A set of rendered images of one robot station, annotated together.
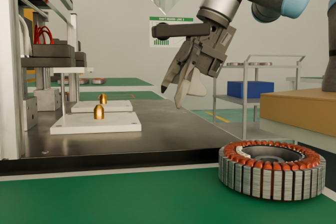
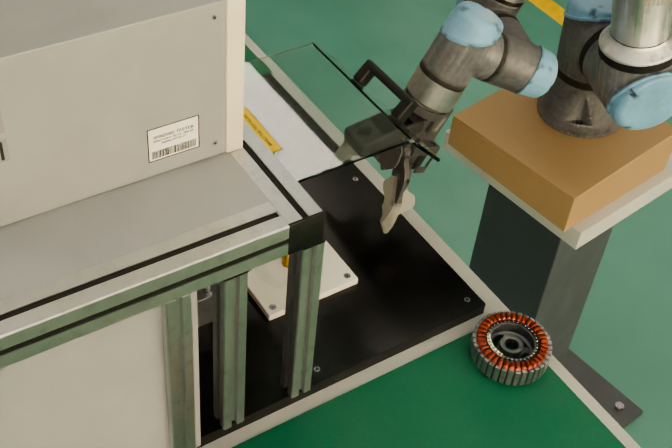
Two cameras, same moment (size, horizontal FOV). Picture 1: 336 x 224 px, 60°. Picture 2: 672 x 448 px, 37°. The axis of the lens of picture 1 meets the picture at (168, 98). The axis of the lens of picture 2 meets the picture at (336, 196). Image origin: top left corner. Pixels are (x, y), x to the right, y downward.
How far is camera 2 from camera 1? 1.19 m
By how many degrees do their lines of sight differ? 43
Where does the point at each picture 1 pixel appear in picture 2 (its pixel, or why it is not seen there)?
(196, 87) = (405, 202)
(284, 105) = (490, 153)
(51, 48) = not seen: hidden behind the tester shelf
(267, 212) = (517, 398)
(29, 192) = (348, 420)
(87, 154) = (358, 363)
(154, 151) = (409, 340)
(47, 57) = not seen: hidden behind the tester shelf
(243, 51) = not seen: outside the picture
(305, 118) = (518, 185)
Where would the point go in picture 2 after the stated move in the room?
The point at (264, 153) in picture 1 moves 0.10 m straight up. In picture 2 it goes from (503, 327) to (517, 280)
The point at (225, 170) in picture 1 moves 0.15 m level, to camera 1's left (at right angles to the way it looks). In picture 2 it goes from (484, 365) to (385, 394)
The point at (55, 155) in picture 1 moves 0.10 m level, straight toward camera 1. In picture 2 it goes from (333, 372) to (385, 420)
